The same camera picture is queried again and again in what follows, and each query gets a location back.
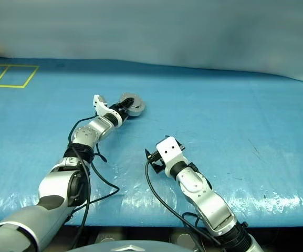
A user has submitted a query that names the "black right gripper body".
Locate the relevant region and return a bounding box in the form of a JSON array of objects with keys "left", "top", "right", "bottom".
[{"left": 148, "top": 149, "right": 165, "bottom": 165}]

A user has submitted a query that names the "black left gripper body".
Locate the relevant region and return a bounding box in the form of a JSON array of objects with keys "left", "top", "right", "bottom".
[{"left": 109, "top": 102, "right": 130, "bottom": 120}]

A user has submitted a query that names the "blue plastic table cover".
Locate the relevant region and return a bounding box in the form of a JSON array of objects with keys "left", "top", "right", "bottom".
[{"left": 0, "top": 56, "right": 303, "bottom": 227}]

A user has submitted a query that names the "round silver knob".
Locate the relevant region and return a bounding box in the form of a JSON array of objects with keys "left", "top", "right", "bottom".
[
  {"left": 171, "top": 232, "right": 195, "bottom": 245},
  {"left": 95, "top": 233, "right": 117, "bottom": 244}
]

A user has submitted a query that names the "grey dome with chevron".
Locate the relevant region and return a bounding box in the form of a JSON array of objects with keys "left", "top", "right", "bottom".
[{"left": 68, "top": 238, "right": 180, "bottom": 252}]

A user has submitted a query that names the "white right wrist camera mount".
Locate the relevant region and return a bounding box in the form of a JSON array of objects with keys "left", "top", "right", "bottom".
[{"left": 155, "top": 136, "right": 188, "bottom": 177}]

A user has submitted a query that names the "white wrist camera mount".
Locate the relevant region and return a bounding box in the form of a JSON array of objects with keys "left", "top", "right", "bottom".
[
  {"left": 155, "top": 136, "right": 188, "bottom": 177},
  {"left": 92, "top": 94, "right": 123, "bottom": 127}
]

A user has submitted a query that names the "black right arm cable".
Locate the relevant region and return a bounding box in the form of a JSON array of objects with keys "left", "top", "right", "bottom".
[{"left": 144, "top": 159, "right": 223, "bottom": 246}]

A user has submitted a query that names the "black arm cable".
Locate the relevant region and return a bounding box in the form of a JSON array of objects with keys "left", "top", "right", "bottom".
[
  {"left": 67, "top": 112, "right": 120, "bottom": 250},
  {"left": 144, "top": 159, "right": 223, "bottom": 246}
]

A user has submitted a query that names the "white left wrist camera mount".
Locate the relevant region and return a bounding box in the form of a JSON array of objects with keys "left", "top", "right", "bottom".
[{"left": 92, "top": 94, "right": 123, "bottom": 127}]

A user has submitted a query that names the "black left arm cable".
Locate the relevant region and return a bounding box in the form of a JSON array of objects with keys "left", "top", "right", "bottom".
[{"left": 67, "top": 112, "right": 120, "bottom": 250}]

